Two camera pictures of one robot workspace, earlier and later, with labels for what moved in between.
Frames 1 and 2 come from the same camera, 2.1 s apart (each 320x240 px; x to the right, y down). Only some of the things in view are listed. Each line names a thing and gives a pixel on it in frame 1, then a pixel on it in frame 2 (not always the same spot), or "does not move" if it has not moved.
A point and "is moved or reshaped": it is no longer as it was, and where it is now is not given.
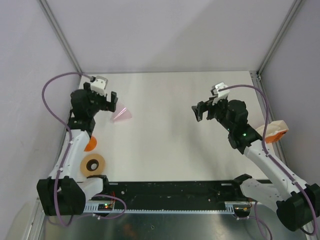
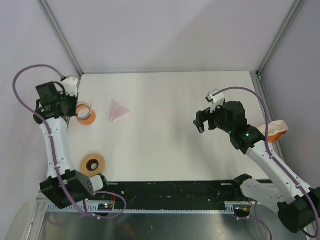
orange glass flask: [91, 144] is moved or reshaped
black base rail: [179, 193] does not move
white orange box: [276, 130] does not move
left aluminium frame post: [47, 10] does not move
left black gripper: [107, 106] to [63, 94]
